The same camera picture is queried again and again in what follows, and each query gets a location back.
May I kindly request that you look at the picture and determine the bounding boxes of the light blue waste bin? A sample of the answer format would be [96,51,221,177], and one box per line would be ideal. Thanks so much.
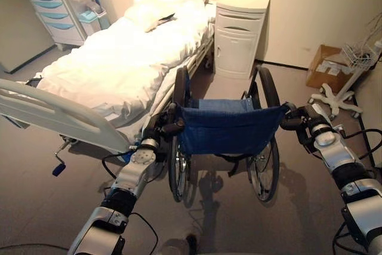
[78,10,101,36]

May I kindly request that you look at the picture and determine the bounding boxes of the white wheeled stand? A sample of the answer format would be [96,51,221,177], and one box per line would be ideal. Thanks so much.
[309,38,382,120]

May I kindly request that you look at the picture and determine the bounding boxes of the white hospital bed frame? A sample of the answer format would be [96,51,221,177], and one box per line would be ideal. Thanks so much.
[0,0,222,156]

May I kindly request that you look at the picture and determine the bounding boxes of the white bed blanket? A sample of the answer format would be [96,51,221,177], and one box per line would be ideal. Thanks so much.
[37,0,216,118]

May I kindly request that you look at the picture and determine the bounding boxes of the white wire basket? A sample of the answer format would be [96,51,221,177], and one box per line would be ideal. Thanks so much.
[341,42,378,68]

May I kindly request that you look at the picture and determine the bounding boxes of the white cart blue drawers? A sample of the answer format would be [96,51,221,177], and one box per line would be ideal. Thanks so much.
[13,0,88,52]

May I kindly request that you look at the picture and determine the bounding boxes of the black floor cable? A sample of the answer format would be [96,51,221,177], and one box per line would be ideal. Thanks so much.
[337,128,382,167]

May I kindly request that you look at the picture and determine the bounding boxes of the brown cardboard box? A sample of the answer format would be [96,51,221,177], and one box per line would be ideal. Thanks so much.
[306,44,358,95]

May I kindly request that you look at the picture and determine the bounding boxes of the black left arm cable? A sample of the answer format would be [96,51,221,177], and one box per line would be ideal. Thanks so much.
[101,147,159,255]

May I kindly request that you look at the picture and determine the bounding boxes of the white bed footboard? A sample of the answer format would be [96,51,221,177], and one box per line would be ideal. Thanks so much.
[0,78,135,156]

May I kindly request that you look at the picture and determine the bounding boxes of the blue seat wheelchair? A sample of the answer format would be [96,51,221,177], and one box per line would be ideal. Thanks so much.
[167,64,297,205]

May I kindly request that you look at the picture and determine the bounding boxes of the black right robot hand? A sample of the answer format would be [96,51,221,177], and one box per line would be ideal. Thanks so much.
[279,102,332,132]

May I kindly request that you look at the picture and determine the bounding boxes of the white bedside cabinet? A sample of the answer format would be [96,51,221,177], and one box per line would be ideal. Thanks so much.
[213,0,271,81]

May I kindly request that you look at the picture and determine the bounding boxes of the bed crank blue handle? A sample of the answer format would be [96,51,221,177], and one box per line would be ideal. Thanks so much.
[52,143,73,177]

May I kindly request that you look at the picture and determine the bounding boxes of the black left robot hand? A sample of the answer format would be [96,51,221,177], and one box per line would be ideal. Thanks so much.
[141,103,184,146]

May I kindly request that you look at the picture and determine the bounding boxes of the bed side rail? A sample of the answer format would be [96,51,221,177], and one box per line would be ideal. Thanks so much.
[150,38,215,118]

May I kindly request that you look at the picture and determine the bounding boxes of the white hanging cables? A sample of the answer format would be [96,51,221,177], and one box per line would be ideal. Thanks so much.
[361,11,382,56]

